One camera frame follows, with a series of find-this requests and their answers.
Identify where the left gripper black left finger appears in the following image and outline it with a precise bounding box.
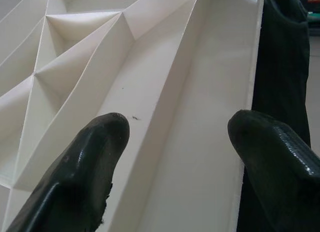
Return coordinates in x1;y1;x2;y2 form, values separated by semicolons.
5;111;131;232

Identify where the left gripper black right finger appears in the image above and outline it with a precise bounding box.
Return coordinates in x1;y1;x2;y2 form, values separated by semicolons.
227;109;320;232

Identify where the white plastic children table top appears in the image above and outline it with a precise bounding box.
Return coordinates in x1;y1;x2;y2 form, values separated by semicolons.
0;0;266;232

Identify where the black plastic table cover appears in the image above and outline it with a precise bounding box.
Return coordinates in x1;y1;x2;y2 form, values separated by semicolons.
236;0;312;232

